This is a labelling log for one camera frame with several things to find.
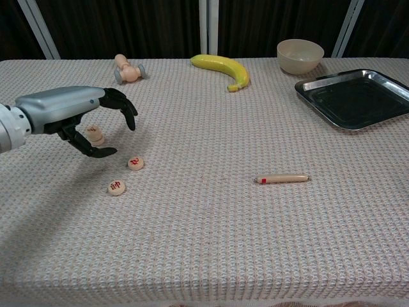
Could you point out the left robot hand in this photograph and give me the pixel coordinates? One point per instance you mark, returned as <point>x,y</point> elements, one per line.
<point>57,105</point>

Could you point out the small wooden dumbbell toy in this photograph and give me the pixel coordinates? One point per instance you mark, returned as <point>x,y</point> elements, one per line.
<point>129,73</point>

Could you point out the black curtain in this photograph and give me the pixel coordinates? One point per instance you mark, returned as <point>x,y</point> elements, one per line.
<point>128,25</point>

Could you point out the yellow banana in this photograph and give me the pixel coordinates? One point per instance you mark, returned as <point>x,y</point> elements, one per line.
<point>223,65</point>

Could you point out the woven beige tablecloth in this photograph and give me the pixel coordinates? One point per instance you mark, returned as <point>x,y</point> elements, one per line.
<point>204,224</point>

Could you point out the beige sausage stick red mark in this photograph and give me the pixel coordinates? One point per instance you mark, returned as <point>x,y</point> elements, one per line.
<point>282,178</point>

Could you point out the beige bowl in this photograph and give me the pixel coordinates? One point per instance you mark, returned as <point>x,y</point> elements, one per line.
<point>298,60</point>

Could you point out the metal tray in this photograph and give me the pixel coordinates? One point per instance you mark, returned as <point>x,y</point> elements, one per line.
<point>354,102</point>

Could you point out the white frame post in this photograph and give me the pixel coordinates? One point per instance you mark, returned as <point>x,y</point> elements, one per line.
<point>207,25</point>
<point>40,28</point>
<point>348,28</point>

